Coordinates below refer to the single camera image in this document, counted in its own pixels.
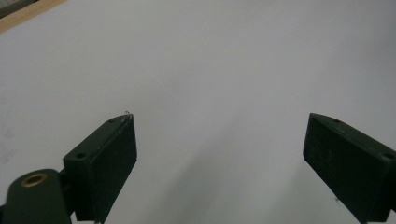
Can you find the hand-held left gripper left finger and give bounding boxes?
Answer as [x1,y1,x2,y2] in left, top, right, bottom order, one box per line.
[63,112,138,224]

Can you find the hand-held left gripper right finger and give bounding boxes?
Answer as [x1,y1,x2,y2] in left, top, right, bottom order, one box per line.
[303,112,396,224]

